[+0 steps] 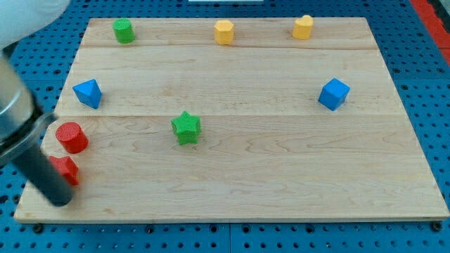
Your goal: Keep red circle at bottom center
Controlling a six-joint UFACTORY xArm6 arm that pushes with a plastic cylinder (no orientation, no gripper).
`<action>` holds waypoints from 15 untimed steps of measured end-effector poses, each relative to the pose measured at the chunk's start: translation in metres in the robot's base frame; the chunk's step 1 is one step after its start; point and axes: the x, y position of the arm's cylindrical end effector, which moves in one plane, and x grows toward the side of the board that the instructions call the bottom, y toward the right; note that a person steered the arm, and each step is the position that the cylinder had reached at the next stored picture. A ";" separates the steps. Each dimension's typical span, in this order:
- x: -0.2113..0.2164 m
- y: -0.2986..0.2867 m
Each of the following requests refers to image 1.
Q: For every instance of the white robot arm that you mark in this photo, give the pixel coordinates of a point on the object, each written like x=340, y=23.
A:
x=21, y=119

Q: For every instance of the wooden board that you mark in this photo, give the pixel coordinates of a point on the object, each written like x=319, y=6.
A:
x=268, y=151

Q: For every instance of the green star block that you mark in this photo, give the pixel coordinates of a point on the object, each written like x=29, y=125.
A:
x=186, y=128

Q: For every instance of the yellow hexagon block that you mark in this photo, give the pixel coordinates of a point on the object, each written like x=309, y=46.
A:
x=224, y=32

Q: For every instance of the blue cube block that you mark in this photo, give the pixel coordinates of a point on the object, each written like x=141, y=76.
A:
x=333, y=94

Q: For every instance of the yellow heart block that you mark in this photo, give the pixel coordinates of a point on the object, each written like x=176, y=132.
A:
x=303, y=27

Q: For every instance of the blue triangular prism block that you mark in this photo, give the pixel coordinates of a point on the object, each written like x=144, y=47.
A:
x=88, y=93

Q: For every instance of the green cylinder block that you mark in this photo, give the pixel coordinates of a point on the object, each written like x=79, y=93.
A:
x=123, y=30

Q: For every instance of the red cylinder block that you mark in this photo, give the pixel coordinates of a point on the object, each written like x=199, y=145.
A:
x=71, y=137

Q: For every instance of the red star block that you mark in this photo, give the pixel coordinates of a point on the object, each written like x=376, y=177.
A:
x=67, y=168

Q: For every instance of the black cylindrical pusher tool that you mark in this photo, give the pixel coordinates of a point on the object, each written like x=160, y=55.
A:
x=39, y=171

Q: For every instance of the red mat strip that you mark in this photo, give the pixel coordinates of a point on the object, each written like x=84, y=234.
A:
x=428, y=13

